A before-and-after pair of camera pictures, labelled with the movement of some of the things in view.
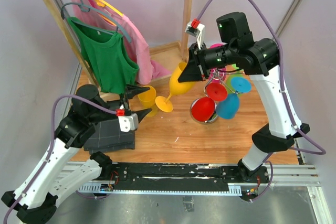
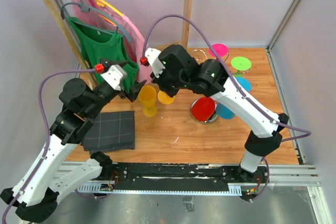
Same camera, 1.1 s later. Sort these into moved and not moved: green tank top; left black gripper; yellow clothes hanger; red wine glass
Moved: left black gripper
Not moved: yellow clothes hanger; red wine glass; green tank top
